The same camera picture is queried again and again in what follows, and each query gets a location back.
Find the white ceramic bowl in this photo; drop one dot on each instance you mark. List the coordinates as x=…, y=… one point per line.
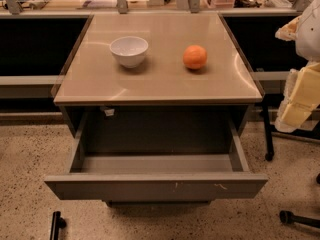
x=129, y=51

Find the grey cabinet with beige top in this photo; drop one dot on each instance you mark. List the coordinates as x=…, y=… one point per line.
x=95, y=81

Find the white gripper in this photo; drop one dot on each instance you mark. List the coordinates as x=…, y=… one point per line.
x=309, y=37

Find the black chair leg left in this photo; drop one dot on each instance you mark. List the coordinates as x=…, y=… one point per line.
x=58, y=222

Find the grey open top drawer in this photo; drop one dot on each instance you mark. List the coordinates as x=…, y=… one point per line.
x=157, y=157

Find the orange fruit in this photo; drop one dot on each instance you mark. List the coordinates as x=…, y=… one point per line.
x=195, y=57

